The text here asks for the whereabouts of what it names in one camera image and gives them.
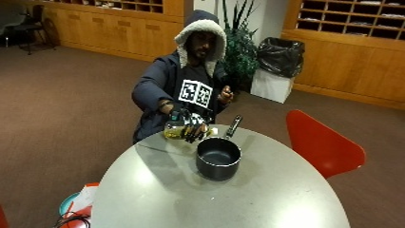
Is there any clear oil bottle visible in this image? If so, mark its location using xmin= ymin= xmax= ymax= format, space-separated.
xmin=163 ymin=117 xmax=218 ymax=141

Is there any white marker cube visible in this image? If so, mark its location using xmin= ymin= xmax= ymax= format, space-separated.
xmin=178 ymin=79 xmax=215 ymax=109

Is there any black saucepan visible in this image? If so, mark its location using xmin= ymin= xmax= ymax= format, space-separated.
xmin=195 ymin=114 xmax=244 ymax=181

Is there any white trash bin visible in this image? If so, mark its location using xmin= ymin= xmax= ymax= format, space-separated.
xmin=250 ymin=67 xmax=296 ymax=105

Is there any green potted plant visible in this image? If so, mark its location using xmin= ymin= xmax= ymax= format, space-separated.
xmin=220 ymin=0 xmax=262 ymax=93

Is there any the person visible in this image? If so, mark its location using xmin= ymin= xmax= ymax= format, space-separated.
xmin=131 ymin=9 xmax=236 ymax=145

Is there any black trash bag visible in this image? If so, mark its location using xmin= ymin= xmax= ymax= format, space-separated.
xmin=256 ymin=36 xmax=307 ymax=79

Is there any red chair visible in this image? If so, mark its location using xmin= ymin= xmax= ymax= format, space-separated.
xmin=286 ymin=109 xmax=368 ymax=181

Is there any wooden pigeonhole shelf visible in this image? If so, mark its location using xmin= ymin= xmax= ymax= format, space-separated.
xmin=280 ymin=0 xmax=405 ymax=111

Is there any wooden cabinet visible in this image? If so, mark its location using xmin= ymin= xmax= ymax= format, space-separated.
xmin=40 ymin=0 xmax=187 ymax=63

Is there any white plastic bag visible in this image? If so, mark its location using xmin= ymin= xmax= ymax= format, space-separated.
xmin=72 ymin=184 xmax=99 ymax=211

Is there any teal round bin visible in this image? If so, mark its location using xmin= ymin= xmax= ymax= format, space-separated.
xmin=59 ymin=191 xmax=82 ymax=217

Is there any black chair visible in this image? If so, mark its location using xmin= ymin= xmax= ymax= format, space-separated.
xmin=13 ymin=4 xmax=58 ymax=56

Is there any black cable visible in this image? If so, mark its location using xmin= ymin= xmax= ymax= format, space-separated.
xmin=52 ymin=211 xmax=92 ymax=228

